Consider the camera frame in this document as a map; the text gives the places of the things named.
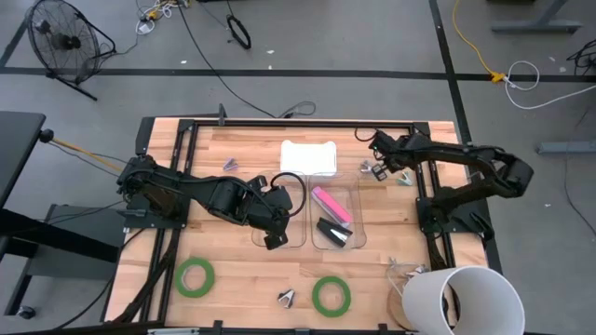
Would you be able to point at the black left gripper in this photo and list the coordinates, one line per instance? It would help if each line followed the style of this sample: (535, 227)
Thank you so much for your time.
(272, 218)

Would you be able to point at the black desk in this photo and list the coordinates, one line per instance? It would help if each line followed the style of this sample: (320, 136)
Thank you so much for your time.
(18, 149)

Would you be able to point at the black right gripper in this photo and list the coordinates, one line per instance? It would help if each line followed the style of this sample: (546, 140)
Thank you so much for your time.
(391, 151)

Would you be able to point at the white plastic tray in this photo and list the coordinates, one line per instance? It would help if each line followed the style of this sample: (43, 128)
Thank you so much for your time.
(308, 158)

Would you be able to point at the black aluminium table frame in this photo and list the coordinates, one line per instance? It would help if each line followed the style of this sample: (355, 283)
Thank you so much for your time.
(302, 124)

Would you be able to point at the black table end bracket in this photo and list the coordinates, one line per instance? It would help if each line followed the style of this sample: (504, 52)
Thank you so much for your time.
(143, 137)

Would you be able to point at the purple staple remover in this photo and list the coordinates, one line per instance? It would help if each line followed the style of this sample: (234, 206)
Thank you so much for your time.
(231, 164)

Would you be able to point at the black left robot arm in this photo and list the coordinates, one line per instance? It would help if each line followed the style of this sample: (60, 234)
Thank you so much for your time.
(186, 186)

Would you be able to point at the clear plastic wrapper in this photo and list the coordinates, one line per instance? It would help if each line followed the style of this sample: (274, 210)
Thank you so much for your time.
(405, 269)

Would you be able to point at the green tape roll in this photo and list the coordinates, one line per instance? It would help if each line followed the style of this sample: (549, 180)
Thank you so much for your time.
(316, 298)
(179, 278)

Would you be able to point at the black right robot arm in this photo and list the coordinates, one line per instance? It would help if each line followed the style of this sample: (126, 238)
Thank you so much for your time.
(465, 153)

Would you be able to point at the white cylindrical shade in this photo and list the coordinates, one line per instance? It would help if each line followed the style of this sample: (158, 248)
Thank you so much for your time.
(423, 302)

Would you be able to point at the round wooden disc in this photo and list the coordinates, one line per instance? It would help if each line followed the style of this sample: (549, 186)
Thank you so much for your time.
(395, 307)

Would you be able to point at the black stapler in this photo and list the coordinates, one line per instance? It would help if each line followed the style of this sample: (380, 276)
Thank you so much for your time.
(331, 232)

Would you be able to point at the grey-blue staple remover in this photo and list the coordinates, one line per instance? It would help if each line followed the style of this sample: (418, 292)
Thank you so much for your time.
(364, 167)

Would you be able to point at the black round knob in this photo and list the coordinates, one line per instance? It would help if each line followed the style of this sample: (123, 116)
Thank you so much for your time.
(45, 136)

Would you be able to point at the grey desk foot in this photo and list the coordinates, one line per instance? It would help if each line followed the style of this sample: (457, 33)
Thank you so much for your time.
(535, 27)

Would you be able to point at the black caster wheel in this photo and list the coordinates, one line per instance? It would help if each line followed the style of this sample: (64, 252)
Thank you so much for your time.
(27, 312)

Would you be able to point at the pink stapler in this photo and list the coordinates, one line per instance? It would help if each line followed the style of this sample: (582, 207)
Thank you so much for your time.
(331, 206)

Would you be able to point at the grey floor bar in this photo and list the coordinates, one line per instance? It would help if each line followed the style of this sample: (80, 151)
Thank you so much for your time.
(563, 148)

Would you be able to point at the clear plastic bin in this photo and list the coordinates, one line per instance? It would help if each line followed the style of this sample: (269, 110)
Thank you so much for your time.
(298, 232)
(356, 205)

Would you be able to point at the black floor fan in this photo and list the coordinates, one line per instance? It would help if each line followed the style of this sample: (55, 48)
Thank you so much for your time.
(65, 43)

